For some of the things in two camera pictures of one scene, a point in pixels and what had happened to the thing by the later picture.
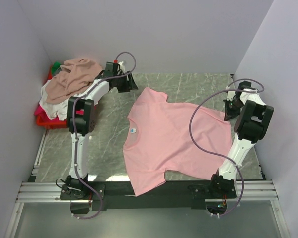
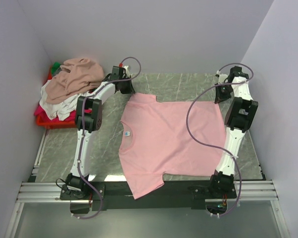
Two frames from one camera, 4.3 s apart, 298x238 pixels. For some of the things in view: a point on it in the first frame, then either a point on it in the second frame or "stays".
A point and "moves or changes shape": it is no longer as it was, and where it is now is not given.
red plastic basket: [46, 123] stays
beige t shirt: [74, 75] stays
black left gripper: [129, 85] stays
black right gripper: [230, 114] to [219, 97]
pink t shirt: [159, 139] moves or changes shape
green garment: [55, 66] stays
